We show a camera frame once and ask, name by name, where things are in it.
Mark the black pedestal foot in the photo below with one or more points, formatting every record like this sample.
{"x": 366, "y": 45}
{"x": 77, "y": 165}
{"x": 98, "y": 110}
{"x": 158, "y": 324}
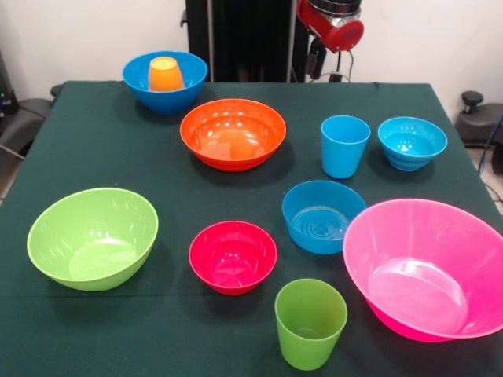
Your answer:
{"x": 479, "y": 118}
{"x": 27, "y": 114}

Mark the large blue bowl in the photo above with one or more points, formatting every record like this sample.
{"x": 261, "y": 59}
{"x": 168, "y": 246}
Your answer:
{"x": 165, "y": 102}

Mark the dark green tablecloth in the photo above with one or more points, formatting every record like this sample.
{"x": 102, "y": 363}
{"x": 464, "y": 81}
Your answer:
{"x": 177, "y": 196}

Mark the black equipment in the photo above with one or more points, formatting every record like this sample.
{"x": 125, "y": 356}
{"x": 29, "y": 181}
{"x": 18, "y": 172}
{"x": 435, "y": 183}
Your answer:
{"x": 6, "y": 90}

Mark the blue flat-bottomed bowl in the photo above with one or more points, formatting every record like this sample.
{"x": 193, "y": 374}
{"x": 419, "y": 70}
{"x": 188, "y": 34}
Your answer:
{"x": 314, "y": 220}

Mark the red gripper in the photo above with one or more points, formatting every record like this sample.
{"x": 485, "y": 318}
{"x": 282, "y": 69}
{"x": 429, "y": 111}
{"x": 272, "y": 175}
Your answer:
{"x": 338, "y": 33}

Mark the small pink-red bowl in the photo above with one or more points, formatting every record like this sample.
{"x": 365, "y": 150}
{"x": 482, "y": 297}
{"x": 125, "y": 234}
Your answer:
{"x": 232, "y": 259}

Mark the small light blue ribbed bowl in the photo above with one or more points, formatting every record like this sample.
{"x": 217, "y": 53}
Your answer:
{"x": 416, "y": 137}

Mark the orange cup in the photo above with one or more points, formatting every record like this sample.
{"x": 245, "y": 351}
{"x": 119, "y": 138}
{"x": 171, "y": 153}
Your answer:
{"x": 166, "y": 76}

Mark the large pink bowl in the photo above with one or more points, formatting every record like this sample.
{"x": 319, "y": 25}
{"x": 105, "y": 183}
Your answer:
{"x": 424, "y": 267}

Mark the orange-red bowl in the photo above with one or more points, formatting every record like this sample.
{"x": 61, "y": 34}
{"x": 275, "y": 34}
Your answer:
{"x": 232, "y": 137}

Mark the blue cup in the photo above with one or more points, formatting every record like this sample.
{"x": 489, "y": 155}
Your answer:
{"x": 342, "y": 157}

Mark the green bowl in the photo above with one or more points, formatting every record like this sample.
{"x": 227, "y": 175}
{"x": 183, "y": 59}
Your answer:
{"x": 90, "y": 239}

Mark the green cup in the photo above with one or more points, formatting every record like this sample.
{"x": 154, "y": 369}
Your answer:
{"x": 310, "y": 326}

